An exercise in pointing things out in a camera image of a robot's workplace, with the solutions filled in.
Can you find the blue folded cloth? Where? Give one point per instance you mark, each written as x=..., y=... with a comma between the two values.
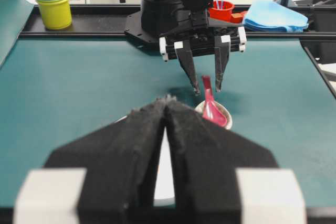
x=269, y=16

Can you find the stacked yellow blue cups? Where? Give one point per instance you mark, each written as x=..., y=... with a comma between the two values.
x=56, y=14

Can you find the red wooden block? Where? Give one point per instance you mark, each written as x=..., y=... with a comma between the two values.
x=238, y=17

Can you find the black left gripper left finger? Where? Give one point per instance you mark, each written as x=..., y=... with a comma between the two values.
x=97, y=177

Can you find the large white bowl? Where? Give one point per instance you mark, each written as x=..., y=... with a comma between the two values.
x=157, y=188

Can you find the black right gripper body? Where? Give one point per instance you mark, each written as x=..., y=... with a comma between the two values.
x=200, y=31

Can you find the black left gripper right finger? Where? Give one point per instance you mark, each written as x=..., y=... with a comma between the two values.
x=222, y=177

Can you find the red plastic cup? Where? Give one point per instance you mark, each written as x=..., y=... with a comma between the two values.
x=221, y=10

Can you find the black aluminium frame rail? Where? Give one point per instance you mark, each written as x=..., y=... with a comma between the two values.
x=110, y=21

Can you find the pink ceramic spoon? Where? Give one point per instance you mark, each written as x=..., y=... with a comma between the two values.
x=210, y=110

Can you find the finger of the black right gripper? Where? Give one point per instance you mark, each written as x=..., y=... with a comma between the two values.
x=184, y=54
x=222, y=45

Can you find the speckled egg-shaped small dish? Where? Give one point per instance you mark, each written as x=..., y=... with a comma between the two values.
x=224, y=111

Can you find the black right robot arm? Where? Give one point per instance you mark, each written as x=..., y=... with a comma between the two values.
x=159, y=16

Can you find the black side office chair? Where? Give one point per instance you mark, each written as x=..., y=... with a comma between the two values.
x=319, y=37

